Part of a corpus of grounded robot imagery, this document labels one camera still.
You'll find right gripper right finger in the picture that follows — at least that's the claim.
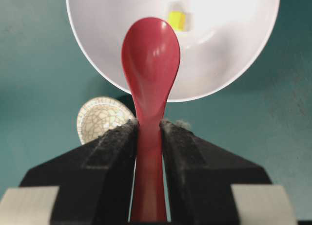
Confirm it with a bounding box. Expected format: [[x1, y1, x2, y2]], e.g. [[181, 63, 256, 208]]
[[160, 120, 296, 225]]

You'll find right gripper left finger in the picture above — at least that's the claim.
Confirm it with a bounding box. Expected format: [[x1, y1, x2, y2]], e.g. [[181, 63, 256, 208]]
[[0, 119, 138, 225]]

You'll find red spoon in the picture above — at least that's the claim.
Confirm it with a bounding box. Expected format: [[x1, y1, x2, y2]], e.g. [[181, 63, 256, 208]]
[[121, 17, 180, 223]]

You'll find yellow hexagonal prism block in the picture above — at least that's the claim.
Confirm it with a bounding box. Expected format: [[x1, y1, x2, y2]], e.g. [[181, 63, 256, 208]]
[[167, 11, 189, 32]]

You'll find white bowl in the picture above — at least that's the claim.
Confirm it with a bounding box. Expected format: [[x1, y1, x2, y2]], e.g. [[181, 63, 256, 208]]
[[66, 0, 280, 102]]

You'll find small crackle-glaze dish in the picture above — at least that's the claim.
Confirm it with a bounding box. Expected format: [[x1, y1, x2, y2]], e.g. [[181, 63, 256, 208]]
[[77, 96, 135, 145]]

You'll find green table cloth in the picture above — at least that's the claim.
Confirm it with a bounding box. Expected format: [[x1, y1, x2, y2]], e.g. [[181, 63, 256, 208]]
[[0, 0, 312, 221]]

